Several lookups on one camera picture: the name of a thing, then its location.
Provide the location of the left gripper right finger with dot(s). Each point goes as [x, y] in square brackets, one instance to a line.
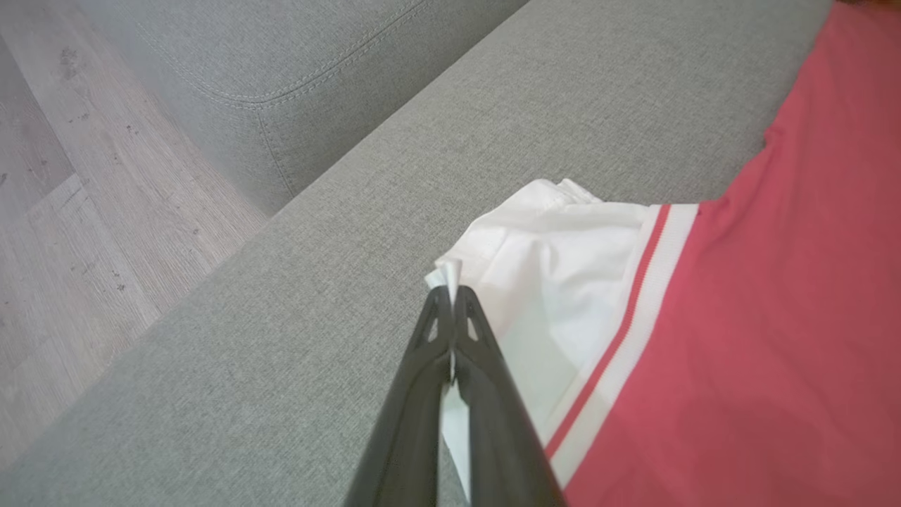
[500, 451]

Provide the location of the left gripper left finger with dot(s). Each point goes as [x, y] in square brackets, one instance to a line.
[408, 436]

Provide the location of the red jersey with white sleeves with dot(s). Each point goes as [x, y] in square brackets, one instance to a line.
[739, 317]

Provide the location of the grey stitched sofa cushion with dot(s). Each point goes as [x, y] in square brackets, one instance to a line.
[281, 49]

